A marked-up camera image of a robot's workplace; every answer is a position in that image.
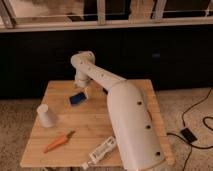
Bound black cable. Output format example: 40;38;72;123
166;88;213;171

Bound clear plastic bottle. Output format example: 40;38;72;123
82;136;117;170

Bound window frame rail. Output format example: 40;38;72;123
0;0;213;32

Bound white paper cup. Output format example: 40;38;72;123
37;104;57;128

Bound orange toy carrot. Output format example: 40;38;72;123
44;131;74;153

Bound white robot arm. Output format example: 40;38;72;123
70;51;165;171

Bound black power adapter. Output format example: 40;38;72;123
181;128;197;143

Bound black cabinet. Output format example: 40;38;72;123
0;26;213;99

